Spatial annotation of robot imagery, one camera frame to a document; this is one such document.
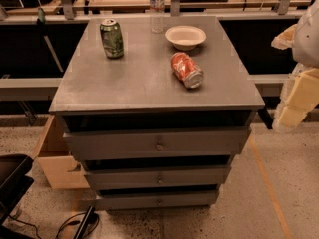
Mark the black floor cable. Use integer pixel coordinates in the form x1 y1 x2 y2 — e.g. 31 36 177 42
6 211 101 239

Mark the top grey drawer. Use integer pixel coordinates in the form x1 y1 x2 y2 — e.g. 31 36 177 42
64 127 250 161

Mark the bottom grey drawer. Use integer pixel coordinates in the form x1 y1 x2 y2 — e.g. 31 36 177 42
95 190 219 210

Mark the white paper bowl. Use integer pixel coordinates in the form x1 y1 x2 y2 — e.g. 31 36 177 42
165 26 206 51

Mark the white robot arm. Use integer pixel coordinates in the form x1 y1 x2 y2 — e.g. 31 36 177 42
271 0 319 132

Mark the clear plastic water bottle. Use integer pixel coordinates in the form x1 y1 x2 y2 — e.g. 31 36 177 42
150 0 165 33

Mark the black flat floor device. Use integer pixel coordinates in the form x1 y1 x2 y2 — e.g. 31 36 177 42
73 206 96 239

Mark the middle grey drawer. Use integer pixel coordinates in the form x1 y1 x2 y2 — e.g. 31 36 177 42
85 166 231 190

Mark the red coke can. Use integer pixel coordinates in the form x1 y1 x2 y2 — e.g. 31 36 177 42
170 52 204 89

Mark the grey drawer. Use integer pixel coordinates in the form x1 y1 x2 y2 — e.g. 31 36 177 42
85 166 231 190
95 190 219 210
64 127 250 161

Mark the black bin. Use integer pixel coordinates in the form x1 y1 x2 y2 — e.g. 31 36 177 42
0 154 34 224

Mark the grey drawer cabinet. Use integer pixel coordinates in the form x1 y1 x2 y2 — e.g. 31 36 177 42
50 16 264 199

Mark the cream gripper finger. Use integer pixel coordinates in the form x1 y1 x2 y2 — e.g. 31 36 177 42
272 63 319 129
271 24 296 50

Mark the open cardboard box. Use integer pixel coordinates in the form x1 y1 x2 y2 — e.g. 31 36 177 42
33 115 89 189

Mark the green soda can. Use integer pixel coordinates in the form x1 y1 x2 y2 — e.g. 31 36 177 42
100 19 124 59

